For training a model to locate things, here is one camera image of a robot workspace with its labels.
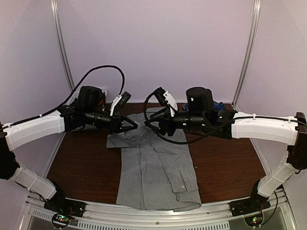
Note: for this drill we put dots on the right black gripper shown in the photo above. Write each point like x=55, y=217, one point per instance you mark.
x=164, y=127

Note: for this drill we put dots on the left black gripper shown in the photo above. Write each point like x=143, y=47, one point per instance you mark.
x=115, y=125

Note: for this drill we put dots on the grey long sleeve shirt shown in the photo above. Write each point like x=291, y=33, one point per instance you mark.
x=155, y=174

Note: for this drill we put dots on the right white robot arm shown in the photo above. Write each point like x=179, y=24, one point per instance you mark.
x=231, y=124

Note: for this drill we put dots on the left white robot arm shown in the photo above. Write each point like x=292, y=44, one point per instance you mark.
x=86, y=109

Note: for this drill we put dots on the red black plaid shirt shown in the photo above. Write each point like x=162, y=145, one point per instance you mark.
x=102, y=102

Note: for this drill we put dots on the white plastic basket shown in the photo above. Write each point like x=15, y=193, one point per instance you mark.
x=85, y=127

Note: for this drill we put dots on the blue plaid folded shirt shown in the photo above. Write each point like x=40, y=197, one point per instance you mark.
x=218, y=106

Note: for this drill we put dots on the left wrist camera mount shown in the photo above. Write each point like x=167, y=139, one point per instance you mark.
x=119, y=102

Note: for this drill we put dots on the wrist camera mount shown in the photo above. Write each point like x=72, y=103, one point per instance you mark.
x=119, y=102
x=165, y=98

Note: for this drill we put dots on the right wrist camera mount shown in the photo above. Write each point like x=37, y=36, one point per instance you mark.
x=165, y=98

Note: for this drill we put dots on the aluminium front rail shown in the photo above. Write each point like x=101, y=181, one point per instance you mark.
x=210, y=216

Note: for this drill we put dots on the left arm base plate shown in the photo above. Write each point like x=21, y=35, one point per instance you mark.
x=68, y=207

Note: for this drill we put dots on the left aluminium corner post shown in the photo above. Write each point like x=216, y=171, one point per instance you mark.
x=61, y=44

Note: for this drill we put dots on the aluminium corner post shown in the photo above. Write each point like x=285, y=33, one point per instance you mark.
x=61, y=44
x=255, y=19

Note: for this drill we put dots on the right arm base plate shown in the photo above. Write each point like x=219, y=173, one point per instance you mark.
x=247, y=206

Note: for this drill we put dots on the right aluminium corner post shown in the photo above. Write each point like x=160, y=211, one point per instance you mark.
x=255, y=19

